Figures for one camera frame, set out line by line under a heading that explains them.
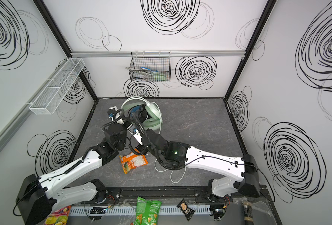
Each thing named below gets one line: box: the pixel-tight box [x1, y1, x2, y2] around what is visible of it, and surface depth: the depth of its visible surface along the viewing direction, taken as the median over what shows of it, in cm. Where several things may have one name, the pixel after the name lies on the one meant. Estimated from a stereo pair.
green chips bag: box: [134, 196, 162, 225], surface depth 68 cm
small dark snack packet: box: [176, 198, 196, 222], surface depth 70 cm
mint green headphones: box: [120, 96, 163, 131], surface depth 73 cm
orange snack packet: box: [119, 151, 149, 175], surface depth 84 cm
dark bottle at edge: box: [243, 202, 254, 223], surface depth 68 cm
